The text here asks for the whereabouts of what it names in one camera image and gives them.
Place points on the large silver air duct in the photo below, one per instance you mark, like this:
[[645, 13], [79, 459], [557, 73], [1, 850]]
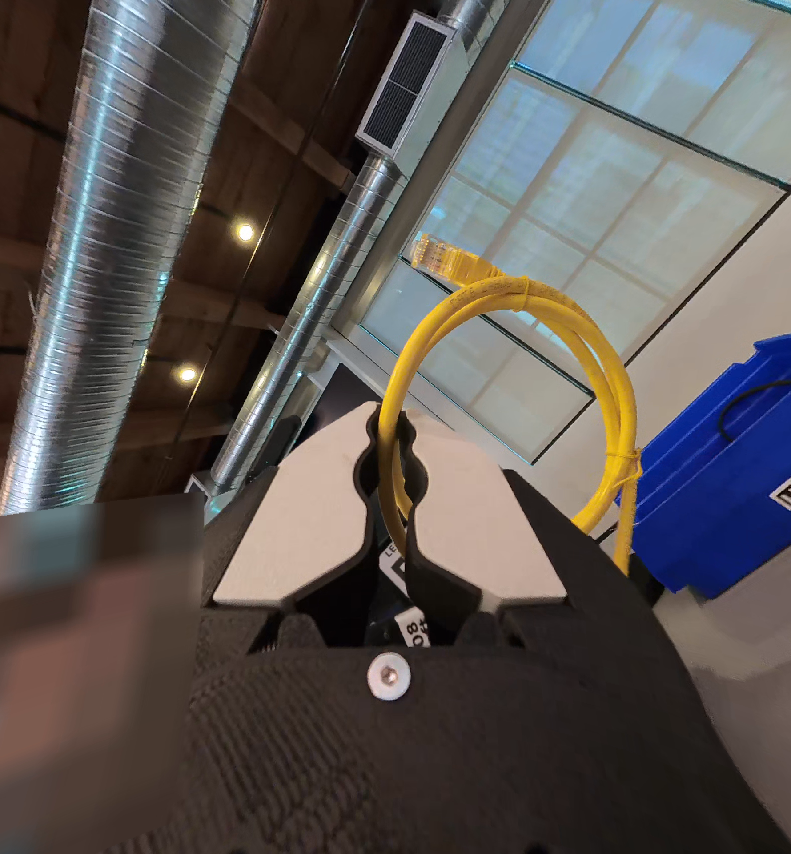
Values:
[[115, 233]]

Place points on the blue plastic bin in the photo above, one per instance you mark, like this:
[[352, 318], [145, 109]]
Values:
[[722, 520]]

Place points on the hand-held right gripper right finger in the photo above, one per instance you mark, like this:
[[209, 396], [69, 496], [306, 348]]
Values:
[[482, 534]]

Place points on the silver duct with vent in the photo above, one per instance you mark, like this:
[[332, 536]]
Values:
[[342, 253]]

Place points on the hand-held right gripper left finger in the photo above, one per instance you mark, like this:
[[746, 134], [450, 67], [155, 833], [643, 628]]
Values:
[[295, 520]]

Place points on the black monitor screen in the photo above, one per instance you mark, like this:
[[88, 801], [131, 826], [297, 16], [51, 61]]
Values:
[[342, 400]]

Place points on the ceiling lamp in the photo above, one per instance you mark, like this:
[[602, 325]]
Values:
[[244, 232], [187, 373]]

